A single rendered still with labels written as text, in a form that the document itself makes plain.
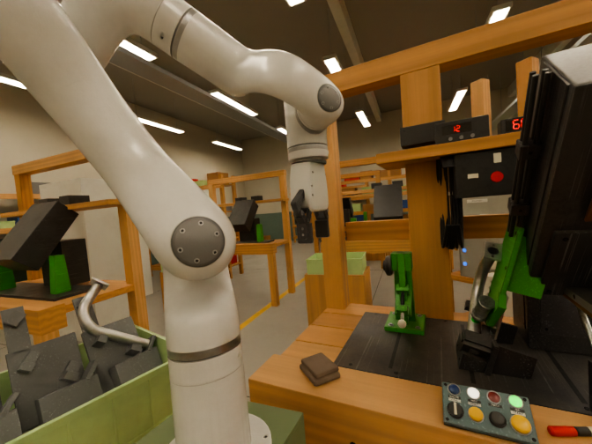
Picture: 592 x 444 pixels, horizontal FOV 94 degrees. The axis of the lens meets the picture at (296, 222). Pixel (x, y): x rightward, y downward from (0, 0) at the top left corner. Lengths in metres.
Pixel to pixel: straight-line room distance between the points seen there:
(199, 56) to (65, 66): 0.19
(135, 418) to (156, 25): 0.88
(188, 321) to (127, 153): 0.27
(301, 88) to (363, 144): 10.69
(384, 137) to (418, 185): 9.96
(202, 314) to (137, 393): 0.48
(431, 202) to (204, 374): 0.98
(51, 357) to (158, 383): 0.33
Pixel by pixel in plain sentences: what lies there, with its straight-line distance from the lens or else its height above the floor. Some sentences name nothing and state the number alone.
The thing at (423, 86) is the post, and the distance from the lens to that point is 1.27.
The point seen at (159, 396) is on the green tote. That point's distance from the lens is 0.97.
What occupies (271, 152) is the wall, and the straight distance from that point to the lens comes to 12.36.
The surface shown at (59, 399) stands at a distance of 1.07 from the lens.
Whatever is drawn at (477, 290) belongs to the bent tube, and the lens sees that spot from 1.01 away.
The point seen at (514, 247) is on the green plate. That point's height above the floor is 1.22.
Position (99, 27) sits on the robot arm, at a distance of 0.64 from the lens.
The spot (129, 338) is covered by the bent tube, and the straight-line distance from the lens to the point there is 1.13.
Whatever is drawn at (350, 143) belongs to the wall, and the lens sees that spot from 11.29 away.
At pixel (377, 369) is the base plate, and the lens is 0.90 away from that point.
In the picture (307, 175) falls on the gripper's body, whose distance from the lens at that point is 0.55.
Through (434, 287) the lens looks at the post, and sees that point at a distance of 1.25.
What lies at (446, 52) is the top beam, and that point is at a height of 1.88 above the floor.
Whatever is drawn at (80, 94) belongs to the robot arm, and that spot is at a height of 1.55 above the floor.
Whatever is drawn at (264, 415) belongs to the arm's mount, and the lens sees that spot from 0.69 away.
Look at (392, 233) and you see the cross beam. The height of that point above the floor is 1.21.
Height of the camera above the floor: 1.36
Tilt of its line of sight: 3 degrees down
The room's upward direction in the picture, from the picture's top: 5 degrees counter-clockwise
